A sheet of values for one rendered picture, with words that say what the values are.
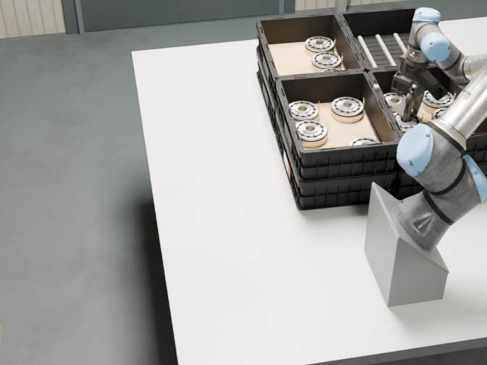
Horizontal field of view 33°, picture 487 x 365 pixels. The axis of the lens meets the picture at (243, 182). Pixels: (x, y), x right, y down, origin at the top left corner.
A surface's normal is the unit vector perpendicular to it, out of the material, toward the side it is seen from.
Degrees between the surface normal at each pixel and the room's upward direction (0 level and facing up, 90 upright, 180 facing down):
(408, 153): 53
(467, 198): 82
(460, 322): 0
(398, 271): 90
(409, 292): 90
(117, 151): 0
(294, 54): 0
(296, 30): 90
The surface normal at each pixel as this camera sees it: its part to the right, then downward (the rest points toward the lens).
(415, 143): -0.80, -0.44
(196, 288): 0.00, -0.77
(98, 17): 0.18, 0.62
